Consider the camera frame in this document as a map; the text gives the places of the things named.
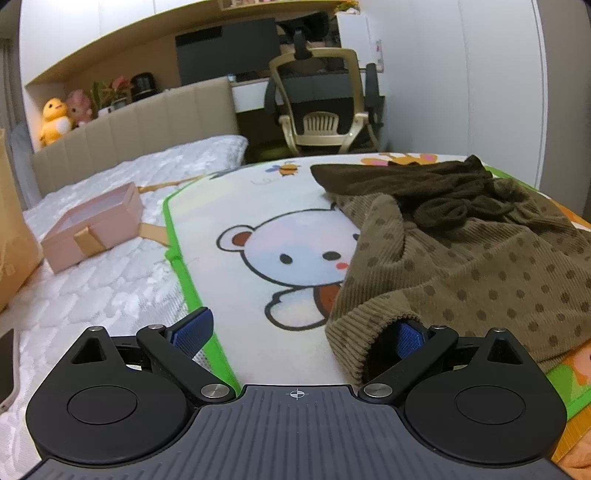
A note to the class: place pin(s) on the pink bunny plush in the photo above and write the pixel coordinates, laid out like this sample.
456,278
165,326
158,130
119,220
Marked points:
79,107

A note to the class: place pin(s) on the brown paper bag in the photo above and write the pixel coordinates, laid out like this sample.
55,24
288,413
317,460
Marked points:
20,252

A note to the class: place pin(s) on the yellow duck plush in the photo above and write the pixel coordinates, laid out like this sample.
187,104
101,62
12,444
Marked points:
55,121

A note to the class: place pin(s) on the black monitor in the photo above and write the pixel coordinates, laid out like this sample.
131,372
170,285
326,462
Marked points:
231,49

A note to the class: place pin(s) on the brown corduroy dotted garment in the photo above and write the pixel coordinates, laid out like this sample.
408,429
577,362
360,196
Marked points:
450,244

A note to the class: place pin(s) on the white wardrobe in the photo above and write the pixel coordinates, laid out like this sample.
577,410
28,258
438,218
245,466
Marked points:
463,77

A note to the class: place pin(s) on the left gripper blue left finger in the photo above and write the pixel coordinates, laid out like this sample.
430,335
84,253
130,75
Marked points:
192,332

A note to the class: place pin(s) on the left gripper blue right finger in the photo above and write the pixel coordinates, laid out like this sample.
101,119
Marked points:
411,337

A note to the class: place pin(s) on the beige padded headboard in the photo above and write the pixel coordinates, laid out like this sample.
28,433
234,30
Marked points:
175,117

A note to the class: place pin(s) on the beige office chair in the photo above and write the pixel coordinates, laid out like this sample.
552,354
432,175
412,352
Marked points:
323,100

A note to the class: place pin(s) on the potted plant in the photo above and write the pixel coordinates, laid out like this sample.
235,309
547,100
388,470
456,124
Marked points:
104,94

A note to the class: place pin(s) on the cartoon animal play mat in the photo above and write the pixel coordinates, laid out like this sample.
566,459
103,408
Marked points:
266,250

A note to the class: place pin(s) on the white quilted mattress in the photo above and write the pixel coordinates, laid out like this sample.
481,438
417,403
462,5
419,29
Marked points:
121,289

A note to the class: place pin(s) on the white desk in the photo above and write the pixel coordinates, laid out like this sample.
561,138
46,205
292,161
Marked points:
249,95

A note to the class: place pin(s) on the pink gift box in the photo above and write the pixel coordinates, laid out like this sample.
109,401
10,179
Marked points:
93,227

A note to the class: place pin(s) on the black kettle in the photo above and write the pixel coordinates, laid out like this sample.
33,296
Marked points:
143,85

